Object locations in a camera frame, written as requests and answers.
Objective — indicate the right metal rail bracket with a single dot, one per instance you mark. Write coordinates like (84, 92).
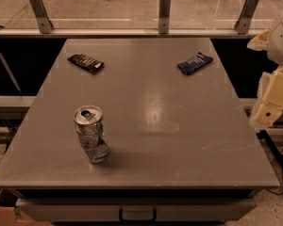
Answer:
(243, 24)

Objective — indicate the long metal rail beam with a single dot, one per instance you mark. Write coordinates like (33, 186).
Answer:
(126, 33)

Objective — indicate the blue rxbar blueberry bar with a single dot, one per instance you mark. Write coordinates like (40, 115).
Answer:
(194, 64)

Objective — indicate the black stand leg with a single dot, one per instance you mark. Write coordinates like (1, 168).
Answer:
(278, 155)

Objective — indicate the grey drawer with handle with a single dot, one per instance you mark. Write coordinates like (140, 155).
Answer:
(136, 211)

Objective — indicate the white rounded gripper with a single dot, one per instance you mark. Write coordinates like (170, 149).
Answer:
(281, 44)

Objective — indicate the dark brown snack bar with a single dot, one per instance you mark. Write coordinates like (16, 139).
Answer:
(86, 63)

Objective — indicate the middle metal rail bracket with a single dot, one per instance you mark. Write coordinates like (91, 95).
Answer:
(164, 16)

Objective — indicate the metal rail bracket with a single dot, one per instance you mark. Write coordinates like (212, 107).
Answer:
(44, 24)
(164, 16)
(243, 24)

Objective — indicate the silver blue redbull can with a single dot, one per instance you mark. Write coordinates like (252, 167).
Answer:
(90, 131)

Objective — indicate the cardboard box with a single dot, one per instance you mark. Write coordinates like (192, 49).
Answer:
(10, 215)

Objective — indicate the left metal rail bracket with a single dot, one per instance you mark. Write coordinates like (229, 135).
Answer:
(44, 24)

